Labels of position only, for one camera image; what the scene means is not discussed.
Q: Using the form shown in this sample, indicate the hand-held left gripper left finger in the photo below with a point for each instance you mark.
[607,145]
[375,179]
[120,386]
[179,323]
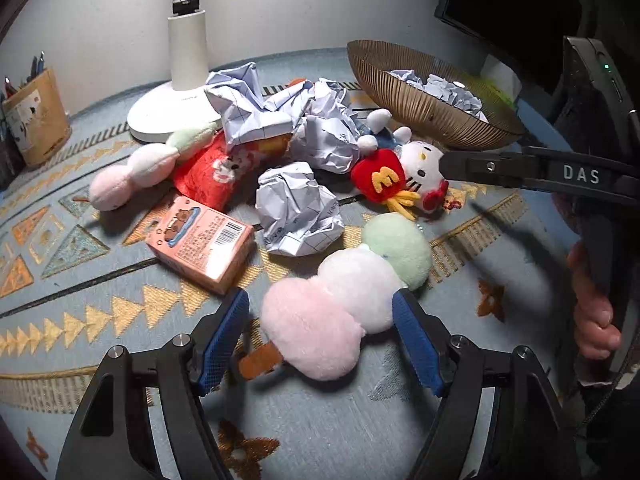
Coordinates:
[225,340]

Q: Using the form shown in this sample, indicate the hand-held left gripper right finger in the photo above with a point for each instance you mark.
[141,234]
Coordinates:
[417,340]

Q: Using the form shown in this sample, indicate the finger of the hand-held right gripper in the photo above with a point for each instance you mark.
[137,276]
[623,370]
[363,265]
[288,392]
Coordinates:
[480,167]

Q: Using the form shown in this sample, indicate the white cat plush toy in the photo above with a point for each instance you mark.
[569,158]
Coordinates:
[415,165]

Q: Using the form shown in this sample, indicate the gold ribbed bowl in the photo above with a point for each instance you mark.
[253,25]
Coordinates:
[425,120]

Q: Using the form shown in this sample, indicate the paper ball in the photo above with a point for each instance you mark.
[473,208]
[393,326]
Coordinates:
[407,80]
[325,97]
[327,145]
[245,105]
[457,97]
[297,210]

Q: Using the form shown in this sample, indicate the pink white green dango plush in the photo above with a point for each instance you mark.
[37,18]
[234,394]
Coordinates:
[140,167]
[325,305]

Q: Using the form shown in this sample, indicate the person's right hand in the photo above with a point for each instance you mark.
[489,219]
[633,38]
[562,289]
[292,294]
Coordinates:
[592,320]

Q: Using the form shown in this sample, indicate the green packet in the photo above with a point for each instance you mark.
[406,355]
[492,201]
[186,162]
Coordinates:
[502,90]

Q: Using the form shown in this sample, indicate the pink carton box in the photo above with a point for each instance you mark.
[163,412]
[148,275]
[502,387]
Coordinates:
[205,245]

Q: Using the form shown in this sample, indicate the blue patterned mat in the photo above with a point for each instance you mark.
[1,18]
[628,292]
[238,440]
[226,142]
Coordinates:
[325,420]

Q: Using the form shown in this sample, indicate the black monitor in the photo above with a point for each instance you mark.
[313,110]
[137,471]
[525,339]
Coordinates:
[500,0]

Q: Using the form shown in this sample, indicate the red snack packet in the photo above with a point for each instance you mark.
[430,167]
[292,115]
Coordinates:
[210,175]

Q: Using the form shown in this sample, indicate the dark mesh pen cup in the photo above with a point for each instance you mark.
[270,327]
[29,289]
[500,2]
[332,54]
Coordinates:
[10,155]

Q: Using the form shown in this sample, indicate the beige pen holder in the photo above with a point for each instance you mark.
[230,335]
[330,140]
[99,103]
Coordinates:
[40,120]

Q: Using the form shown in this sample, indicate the white desk lamp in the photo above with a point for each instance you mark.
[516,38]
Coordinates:
[187,45]

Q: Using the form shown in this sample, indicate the bunch of pens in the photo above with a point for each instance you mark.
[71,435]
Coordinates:
[37,65]

